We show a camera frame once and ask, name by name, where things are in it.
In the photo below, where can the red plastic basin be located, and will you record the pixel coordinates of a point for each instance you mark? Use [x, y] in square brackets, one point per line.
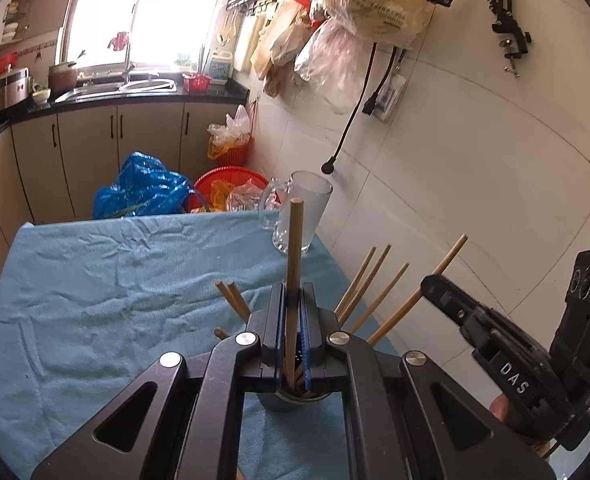
[215, 180]

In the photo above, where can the dark grey utensil holder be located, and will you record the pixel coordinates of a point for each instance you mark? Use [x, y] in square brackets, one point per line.
[275, 402]

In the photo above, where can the metal faucet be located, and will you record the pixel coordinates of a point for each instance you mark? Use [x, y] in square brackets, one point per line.
[128, 62]

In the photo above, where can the white plastic container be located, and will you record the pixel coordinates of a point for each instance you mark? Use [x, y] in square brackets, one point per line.
[220, 67]

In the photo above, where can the brown cooking pot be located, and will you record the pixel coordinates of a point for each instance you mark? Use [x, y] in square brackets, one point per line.
[62, 80]

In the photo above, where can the blue towel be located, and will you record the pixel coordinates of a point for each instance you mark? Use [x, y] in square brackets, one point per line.
[100, 285]

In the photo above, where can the silver rice cooker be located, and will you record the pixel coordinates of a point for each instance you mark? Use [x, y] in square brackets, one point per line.
[5, 92]

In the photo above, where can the metal sink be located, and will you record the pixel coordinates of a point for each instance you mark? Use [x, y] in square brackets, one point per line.
[100, 91]

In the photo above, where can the crumpled clear plastic bag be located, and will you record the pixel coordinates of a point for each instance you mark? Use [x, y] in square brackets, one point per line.
[242, 197]

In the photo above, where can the white badge card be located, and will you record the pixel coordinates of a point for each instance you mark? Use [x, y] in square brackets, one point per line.
[392, 100]

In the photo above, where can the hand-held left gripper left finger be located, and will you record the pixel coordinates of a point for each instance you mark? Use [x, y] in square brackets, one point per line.
[276, 330]

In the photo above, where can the wall shelf with dishes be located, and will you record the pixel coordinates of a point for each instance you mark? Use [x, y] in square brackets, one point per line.
[20, 10]

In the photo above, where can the person's right hand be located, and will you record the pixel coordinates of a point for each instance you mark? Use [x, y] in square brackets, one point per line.
[500, 408]

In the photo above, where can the blue plastic bag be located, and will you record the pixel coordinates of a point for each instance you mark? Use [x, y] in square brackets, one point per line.
[140, 185]

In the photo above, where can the hanging clear plastic bag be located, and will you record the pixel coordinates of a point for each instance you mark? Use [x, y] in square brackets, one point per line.
[330, 65]

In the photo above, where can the red basket with plastic bags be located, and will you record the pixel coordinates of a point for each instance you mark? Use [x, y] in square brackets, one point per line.
[232, 152]

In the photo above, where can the plastic bag of yellow food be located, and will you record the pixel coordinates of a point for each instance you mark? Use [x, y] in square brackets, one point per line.
[375, 0]

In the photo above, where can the small white bowl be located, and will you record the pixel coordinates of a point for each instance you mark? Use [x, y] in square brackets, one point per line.
[40, 96]

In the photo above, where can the clear glass mug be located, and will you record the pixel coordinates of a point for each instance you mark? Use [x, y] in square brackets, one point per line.
[310, 195]

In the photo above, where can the hanging brownish plastic bags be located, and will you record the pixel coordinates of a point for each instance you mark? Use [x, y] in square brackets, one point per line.
[280, 45]

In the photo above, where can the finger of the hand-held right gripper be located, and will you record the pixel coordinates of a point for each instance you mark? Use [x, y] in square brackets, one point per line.
[450, 295]

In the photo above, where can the kitchen window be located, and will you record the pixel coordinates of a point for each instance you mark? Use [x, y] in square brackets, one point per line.
[165, 10]

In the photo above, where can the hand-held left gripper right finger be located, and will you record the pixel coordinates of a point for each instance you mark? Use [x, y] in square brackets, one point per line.
[306, 340]

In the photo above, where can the red cloth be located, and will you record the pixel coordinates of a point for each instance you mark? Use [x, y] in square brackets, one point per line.
[120, 40]

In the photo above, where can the small red basket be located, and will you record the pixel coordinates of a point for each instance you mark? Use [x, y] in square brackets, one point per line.
[197, 84]

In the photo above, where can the black power adapter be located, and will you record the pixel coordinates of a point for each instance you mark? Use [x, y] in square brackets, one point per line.
[371, 105]

